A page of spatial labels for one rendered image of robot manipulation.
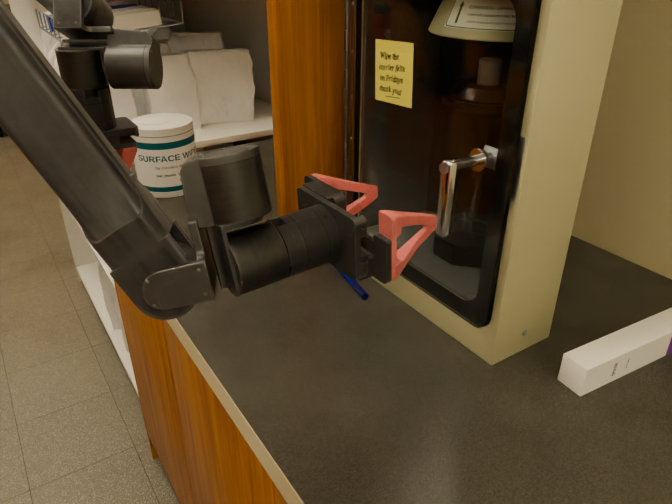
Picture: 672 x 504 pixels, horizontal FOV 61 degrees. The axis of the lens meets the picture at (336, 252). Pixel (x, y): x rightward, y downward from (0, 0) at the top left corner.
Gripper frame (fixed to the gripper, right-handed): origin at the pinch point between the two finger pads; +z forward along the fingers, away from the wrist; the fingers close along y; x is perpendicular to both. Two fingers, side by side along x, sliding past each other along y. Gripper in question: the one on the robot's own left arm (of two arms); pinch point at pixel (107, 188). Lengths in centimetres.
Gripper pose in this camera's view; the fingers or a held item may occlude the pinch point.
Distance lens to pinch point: 89.3
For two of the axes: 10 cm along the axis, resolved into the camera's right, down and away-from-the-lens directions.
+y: 8.4, -2.6, 4.8
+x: -5.5, -4.0, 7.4
